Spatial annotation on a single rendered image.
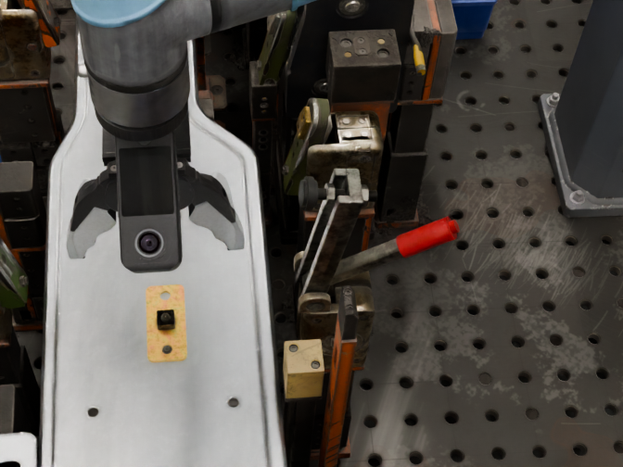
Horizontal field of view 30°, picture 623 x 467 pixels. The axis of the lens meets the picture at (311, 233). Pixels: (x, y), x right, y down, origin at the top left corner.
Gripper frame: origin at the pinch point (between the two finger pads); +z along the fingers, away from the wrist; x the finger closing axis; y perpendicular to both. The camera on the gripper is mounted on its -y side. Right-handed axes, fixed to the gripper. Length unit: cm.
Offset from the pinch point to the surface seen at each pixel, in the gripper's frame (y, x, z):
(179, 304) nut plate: 1.9, -1.4, 11.1
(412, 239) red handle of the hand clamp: -0.4, -22.7, -1.7
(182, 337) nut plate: -1.8, -1.6, 11.1
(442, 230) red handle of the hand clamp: -0.6, -25.3, -3.2
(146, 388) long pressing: -6.8, 2.0, 11.5
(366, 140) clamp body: 15.8, -21.2, 4.3
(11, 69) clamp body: 38.0, 17.2, 15.6
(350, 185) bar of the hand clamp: -0.2, -16.6, -10.1
